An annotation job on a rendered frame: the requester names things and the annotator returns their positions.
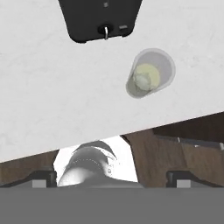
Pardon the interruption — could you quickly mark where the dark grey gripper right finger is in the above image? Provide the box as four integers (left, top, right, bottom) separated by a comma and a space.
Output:
165, 170, 224, 189

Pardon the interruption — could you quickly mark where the clear glass of lemonade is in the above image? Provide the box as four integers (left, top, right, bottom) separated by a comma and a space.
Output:
125, 47, 177, 100

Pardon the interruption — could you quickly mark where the grey cupboard handle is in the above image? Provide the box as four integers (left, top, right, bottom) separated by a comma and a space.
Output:
154, 134, 224, 151

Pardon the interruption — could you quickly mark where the brown wooden cupboard front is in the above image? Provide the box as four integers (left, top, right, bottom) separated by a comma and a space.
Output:
0, 149, 61, 186
120, 111, 224, 188

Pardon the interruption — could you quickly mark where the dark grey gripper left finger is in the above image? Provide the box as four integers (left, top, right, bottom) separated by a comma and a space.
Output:
0, 170, 58, 189

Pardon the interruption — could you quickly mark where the black countertop appliance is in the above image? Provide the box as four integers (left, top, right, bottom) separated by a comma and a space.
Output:
57, 0, 144, 45

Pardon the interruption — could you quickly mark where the white rounded object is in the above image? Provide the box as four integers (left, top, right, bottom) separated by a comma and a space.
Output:
52, 135, 140, 188

